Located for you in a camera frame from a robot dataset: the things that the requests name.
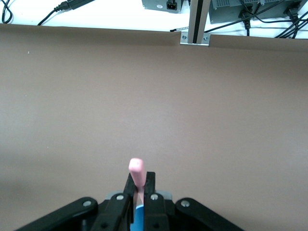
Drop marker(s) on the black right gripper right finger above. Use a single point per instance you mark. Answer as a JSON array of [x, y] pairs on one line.
[[155, 211]]

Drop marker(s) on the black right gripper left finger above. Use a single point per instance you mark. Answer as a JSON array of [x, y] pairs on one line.
[[115, 214]]

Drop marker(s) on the blue plastic cup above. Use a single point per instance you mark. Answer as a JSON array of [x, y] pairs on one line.
[[139, 217]]

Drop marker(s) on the pink chopstick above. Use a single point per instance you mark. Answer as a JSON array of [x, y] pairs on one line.
[[136, 173]]

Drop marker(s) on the grey power supply with socket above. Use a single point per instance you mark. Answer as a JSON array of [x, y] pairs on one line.
[[156, 4]]

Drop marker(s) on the large grey power supply box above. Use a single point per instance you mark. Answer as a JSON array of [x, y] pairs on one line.
[[228, 12]]

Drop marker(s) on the metal post bracket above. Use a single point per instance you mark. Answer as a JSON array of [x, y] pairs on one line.
[[184, 41]]

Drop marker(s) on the aluminium profile post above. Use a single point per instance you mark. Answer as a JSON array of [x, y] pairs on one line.
[[197, 19]]

